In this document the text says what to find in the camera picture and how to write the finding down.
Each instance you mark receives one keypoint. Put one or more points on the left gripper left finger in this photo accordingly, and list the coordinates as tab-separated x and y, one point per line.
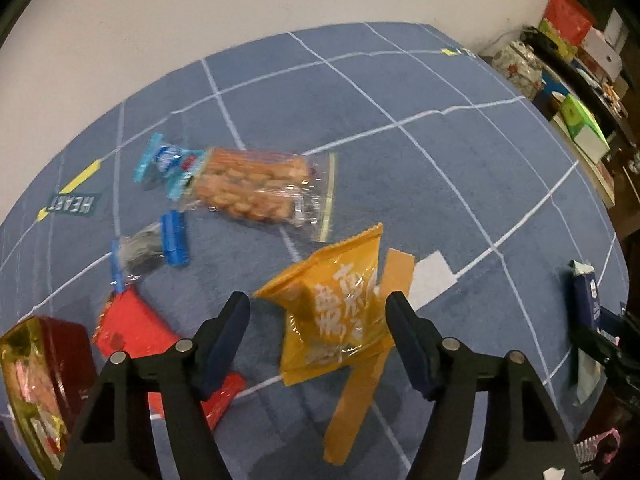
217	341

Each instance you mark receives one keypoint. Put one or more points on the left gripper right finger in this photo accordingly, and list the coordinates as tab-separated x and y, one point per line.
417	341

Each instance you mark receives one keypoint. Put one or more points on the navy white cracker packet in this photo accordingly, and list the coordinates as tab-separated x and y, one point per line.
585	315

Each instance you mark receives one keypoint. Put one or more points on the orange snack packet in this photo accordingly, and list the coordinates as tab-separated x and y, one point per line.
333	308

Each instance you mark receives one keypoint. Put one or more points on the red snack packet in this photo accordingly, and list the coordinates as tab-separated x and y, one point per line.
127	323

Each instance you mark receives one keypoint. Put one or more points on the dark candy blue ends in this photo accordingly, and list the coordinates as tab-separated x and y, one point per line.
163	242

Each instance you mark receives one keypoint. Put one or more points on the clear bag peanuts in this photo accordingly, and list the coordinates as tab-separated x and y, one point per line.
268	187

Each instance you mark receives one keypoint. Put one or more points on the blue candy wrapper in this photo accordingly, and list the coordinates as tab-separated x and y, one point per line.
170	162

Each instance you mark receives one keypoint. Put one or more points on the pink ribbon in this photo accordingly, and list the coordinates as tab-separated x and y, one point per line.
600	448

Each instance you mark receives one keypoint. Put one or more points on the gold and red tin box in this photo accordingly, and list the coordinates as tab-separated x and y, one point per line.
48	369

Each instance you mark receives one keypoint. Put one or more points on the green tissue box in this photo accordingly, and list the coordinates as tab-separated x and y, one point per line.
583	128

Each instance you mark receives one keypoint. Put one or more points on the floral ceramic teapot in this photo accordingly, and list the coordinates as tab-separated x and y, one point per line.
517	63

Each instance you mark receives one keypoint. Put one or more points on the red gift box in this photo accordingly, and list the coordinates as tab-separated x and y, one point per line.
566	23

